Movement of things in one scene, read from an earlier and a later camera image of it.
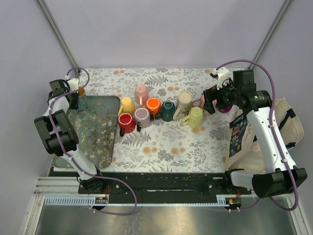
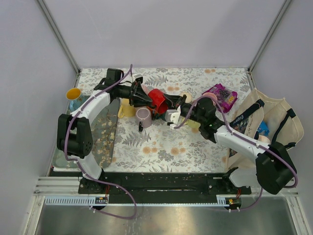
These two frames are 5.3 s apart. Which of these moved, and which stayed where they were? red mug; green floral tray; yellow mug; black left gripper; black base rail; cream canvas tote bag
Moved: black left gripper; red mug
Stayed: green floral tray; cream canvas tote bag; yellow mug; black base rail
